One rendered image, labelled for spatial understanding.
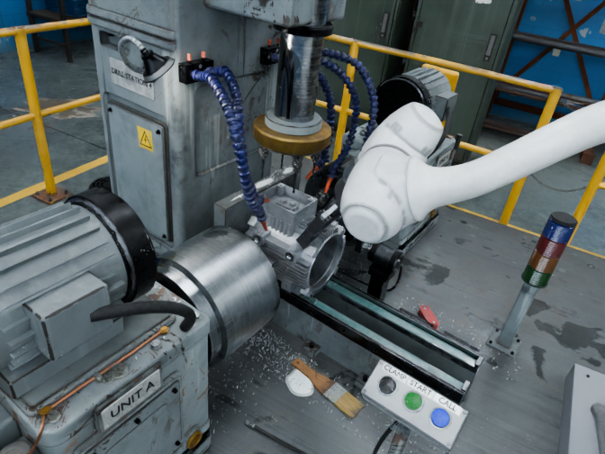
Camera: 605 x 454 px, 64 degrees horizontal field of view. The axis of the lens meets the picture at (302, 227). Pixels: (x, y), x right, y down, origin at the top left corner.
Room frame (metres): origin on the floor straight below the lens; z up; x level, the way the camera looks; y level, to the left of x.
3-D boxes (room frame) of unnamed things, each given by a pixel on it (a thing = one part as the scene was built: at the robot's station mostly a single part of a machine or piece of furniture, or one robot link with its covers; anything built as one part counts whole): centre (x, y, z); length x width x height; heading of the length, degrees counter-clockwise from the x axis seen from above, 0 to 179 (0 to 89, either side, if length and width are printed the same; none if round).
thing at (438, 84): (1.54, -0.35, 1.16); 0.33 x 0.26 x 0.42; 148
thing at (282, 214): (1.04, 0.05, 1.11); 0.12 x 0.11 x 0.07; 59
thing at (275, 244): (1.02, 0.01, 1.01); 0.20 x 0.19 x 0.19; 59
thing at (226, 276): (0.72, 0.21, 1.04); 0.37 x 0.25 x 0.25; 148
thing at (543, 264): (0.99, -0.60, 1.10); 0.06 x 0.06 x 0.04
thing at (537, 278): (0.99, -0.60, 1.05); 0.06 x 0.06 x 0.04
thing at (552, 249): (0.99, -0.60, 1.14); 0.06 x 0.06 x 0.04
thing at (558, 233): (0.99, -0.60, 1.19); 0.06 x 0.06 x 0.04
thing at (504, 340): (0.99, -0.60, 1.01); 0.08 x 0.08 x 0.42; 58
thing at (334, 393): (0.76, -0.10, 0.80); 0.21 x 0.05 x 0.01; 52
